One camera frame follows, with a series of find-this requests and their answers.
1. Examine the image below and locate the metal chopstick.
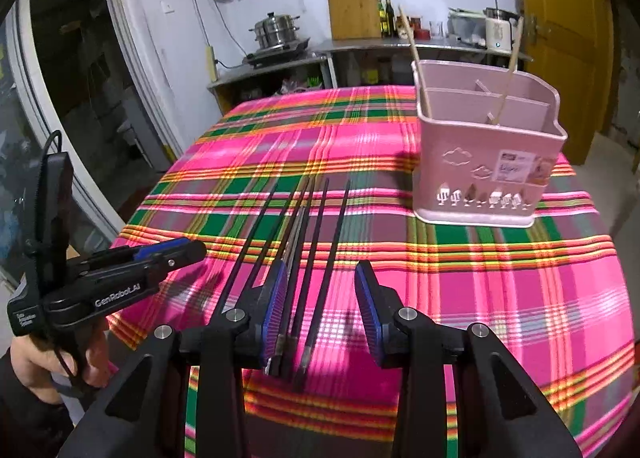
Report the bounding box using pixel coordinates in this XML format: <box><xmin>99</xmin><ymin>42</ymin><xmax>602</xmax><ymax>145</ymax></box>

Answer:
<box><xmin>269</xmin><ymin>206</ymin><xmax>307</xmax><ymax>377</ymax></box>

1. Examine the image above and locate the wooden chopstick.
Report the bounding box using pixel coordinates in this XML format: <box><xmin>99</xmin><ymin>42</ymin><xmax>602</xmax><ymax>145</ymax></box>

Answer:
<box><xmin>398</xmin><ymin>5</ymin><xmax>433</xmax><ymax>119</ymax></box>
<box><xmin>491</xmin><ymin>16</ymin><xmax>524</xmax><ymax>126</ymax></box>

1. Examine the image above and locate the steel kitchen counter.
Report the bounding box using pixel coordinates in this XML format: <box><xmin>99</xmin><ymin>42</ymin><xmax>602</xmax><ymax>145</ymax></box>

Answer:
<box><xmin>316</xmin><ymin>36</ymin><xmax>535</xmax><ymax>89</ymax></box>

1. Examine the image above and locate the left hand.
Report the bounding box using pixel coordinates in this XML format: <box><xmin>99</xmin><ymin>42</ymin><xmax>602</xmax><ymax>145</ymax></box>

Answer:
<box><xmin>10</xmin><ymin>319</ymin><xmax>111</xmax><ymax>405</ymax></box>

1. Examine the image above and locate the pink plaid tablecloth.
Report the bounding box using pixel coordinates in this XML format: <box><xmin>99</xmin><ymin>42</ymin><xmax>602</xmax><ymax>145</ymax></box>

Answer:
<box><xmin>108</xmin><ymin>86</ymin><xmax>634</xmax><ymax>457</ymax></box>

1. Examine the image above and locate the low wooden shelf cabinet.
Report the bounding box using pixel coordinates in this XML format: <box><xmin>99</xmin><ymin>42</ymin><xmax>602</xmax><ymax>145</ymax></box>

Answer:
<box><xmin>207</xmin><ymin>52</ymin><xmax>337</xmax><ymax>114</ymax></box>

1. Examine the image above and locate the pink utensil holder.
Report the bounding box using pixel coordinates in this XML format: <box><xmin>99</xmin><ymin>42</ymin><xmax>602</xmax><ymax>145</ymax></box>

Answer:
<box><xmin>412</xmin><ymin>59</ymin><xmax>567</xmax><ymax>228</ymax></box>

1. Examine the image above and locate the induction cooker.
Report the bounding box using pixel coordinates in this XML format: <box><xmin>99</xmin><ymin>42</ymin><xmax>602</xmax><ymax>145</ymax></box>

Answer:
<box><xmin>243</xmin><ymin>38</ymin><xmax>309</xmax><ymax>68</ymax></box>

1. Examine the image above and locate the steel steamer pot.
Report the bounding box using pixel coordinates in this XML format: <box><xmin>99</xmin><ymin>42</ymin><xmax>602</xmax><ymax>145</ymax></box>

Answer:
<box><xmin>250</xmin><ymin>13</ymin><xmax>299</xmax><ymax>50</ymax></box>

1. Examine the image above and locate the red jar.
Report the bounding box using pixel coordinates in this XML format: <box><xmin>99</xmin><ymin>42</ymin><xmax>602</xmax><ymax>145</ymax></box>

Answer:
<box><xmin>410</xmin><ymin>17</ymin><xmax>431</xmax><ymax>41</ymax></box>

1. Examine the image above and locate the dark oil bottle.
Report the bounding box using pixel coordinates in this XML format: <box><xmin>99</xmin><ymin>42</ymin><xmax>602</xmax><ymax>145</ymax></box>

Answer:
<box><xmin>378</xmin><ymin>0</ymin><xmax>395</xmax><ymax>38</ymax></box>

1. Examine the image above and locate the wooden cutting board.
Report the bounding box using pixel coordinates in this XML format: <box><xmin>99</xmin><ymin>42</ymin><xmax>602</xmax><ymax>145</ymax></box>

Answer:
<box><xmin>328</xmin><ymin>0</ymin><xmax>381</xmax><ymax>41</ymax></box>

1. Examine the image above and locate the white electric kettle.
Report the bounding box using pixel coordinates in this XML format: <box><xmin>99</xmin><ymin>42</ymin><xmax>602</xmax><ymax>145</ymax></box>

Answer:
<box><xmin>484</xmin><ymin>7</ymin><xmax>520</xmax><ymax>54</ymax></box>

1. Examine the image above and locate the yellow wooden door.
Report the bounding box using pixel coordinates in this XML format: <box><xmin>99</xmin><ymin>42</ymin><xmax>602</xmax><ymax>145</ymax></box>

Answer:
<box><xmin>522</xmin><ymin>0</ymin><xmax>615</xmax><ymax>166</ymax></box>

